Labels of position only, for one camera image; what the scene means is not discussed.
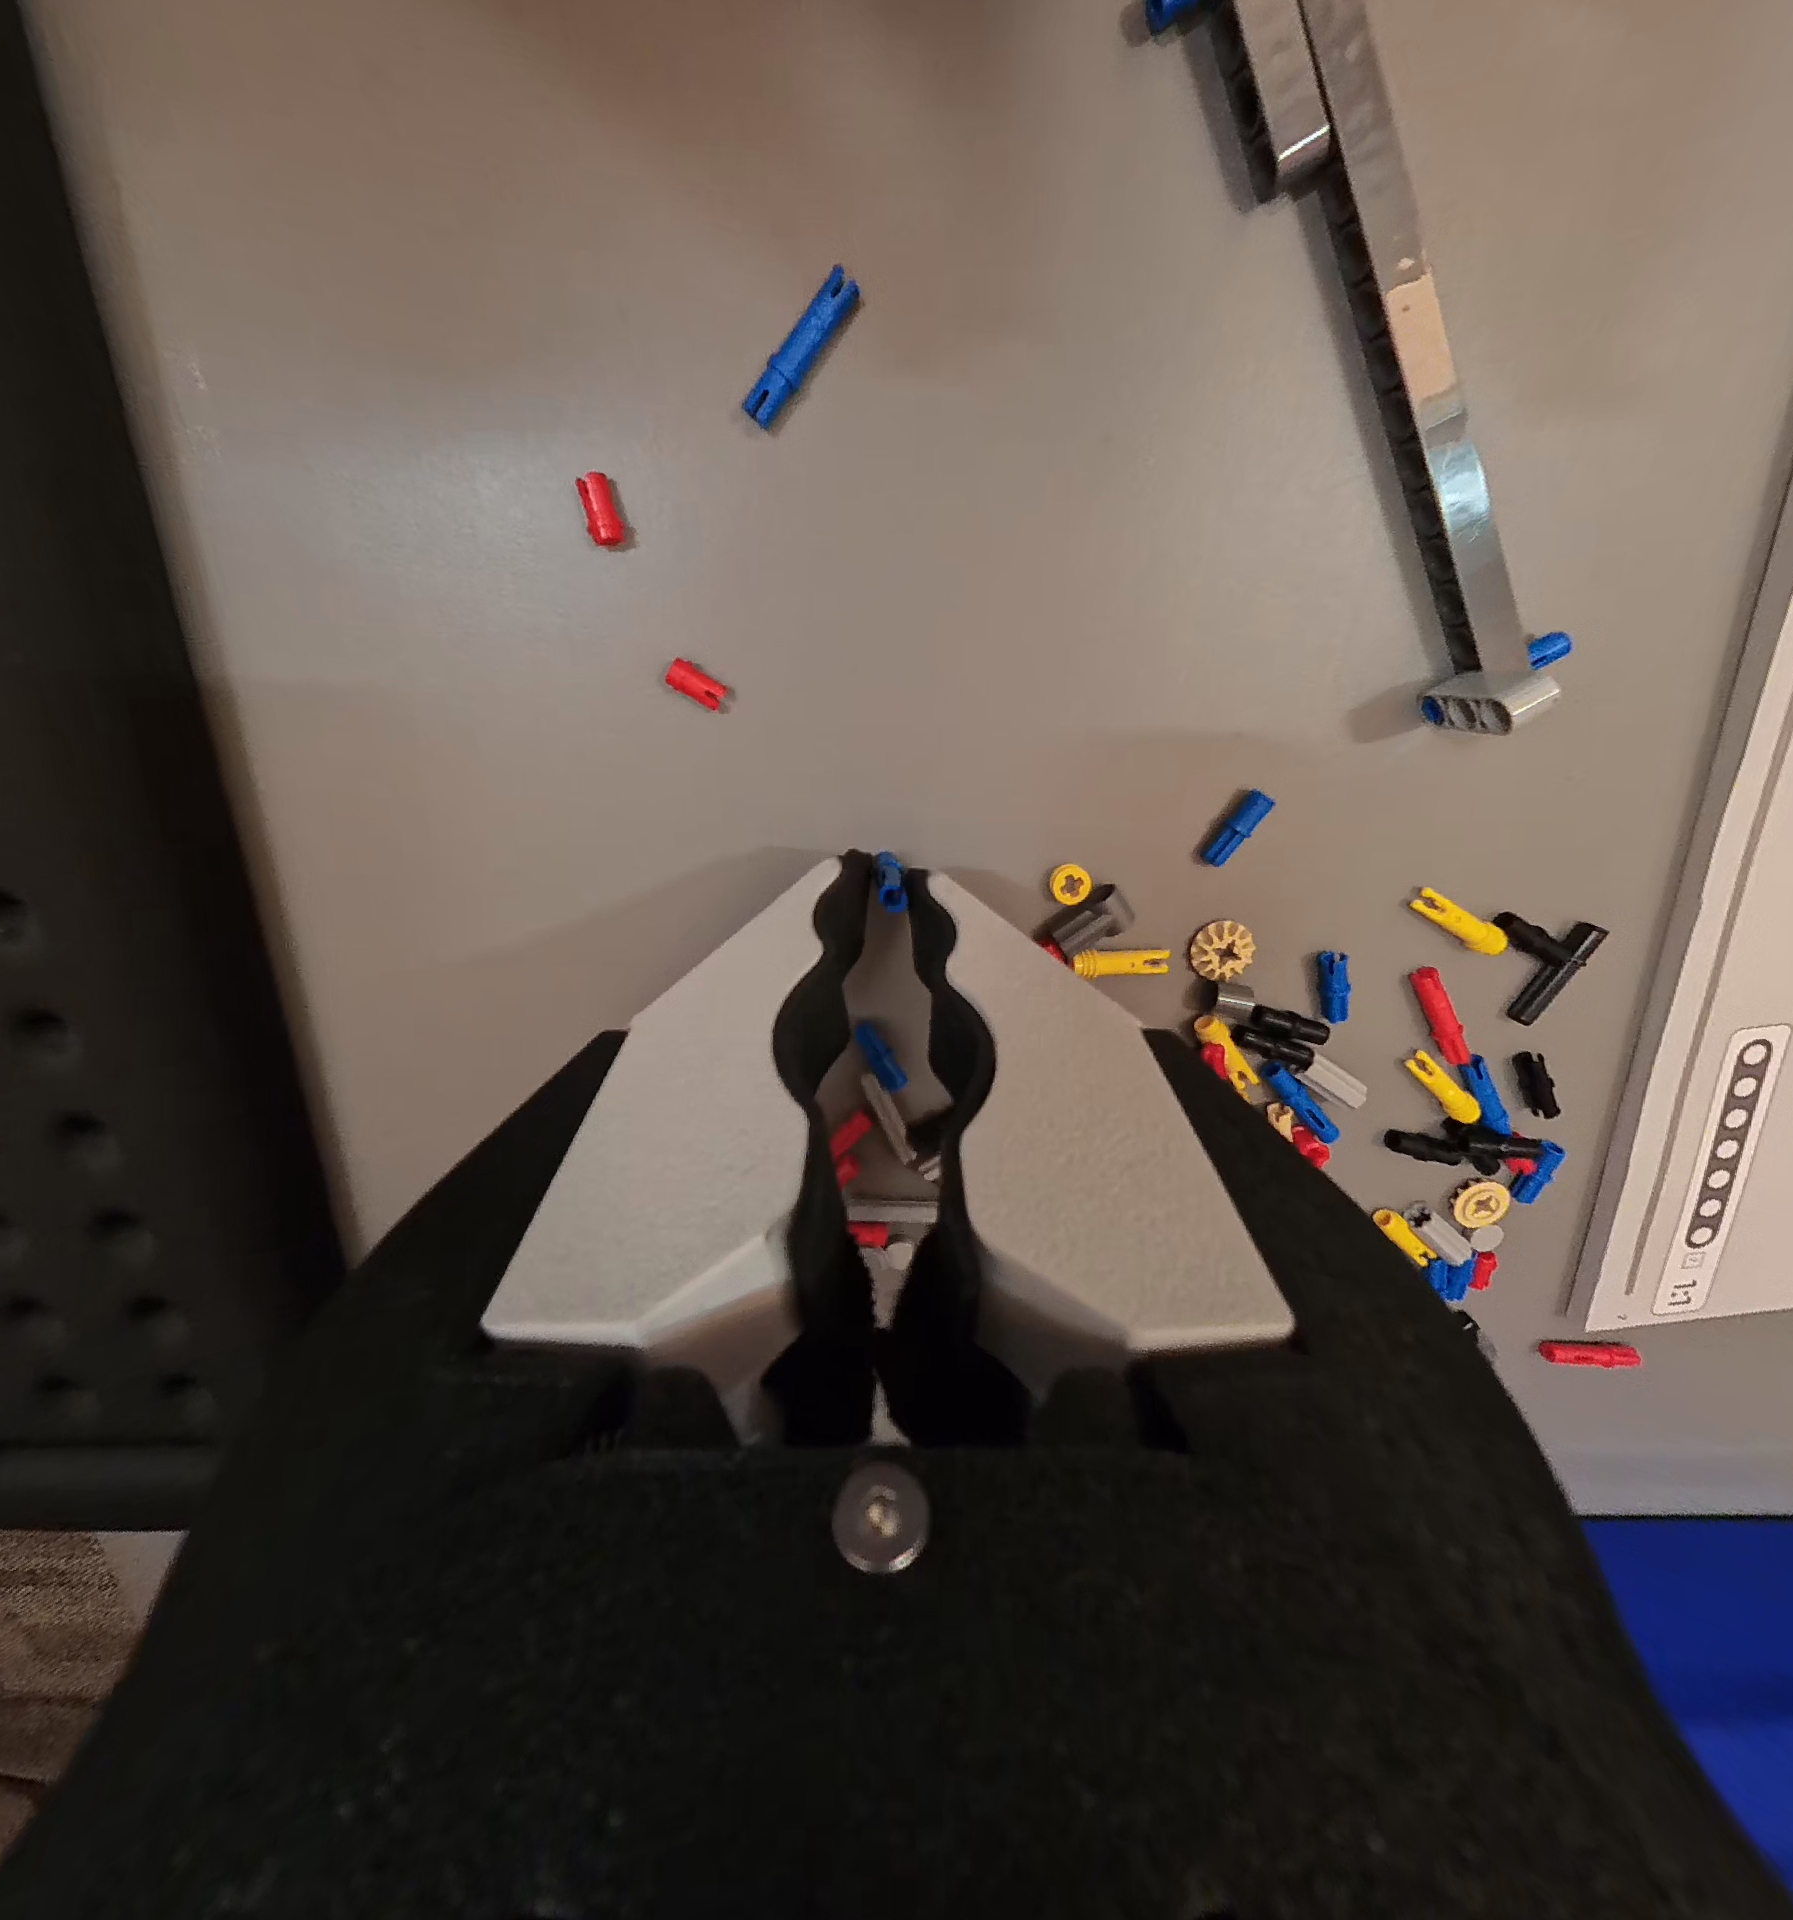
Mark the white instruction booklet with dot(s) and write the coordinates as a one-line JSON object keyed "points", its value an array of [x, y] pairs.
{"points": [[1782, 975]]}

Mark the blue connector pin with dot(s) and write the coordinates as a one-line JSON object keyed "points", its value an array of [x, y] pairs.
{"points": [[802, 347], [889, 885]]}

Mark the short red connector pin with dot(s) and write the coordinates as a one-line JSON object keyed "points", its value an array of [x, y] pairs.
{"points": [[697, 682], [601, 509]]}

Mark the long black toy beam assembly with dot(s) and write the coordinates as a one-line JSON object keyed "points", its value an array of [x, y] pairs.
{"points": [[1460, 495]]}

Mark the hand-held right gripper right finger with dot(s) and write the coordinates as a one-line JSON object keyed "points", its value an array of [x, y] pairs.
{"points": [[1136, 1185]]}

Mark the blue plastic bin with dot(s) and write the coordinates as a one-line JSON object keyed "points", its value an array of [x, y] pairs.
{"points": [[1766, 1726]]}

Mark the pile of colourful connector pins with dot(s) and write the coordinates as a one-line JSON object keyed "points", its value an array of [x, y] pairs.
{"points": [[1444, 1013]]}

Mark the black perforated panel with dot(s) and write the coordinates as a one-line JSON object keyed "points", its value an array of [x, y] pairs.
{"points": [[57, 901]]}

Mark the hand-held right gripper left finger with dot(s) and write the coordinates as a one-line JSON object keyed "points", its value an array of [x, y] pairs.
{"points": [[641, 1185]]}

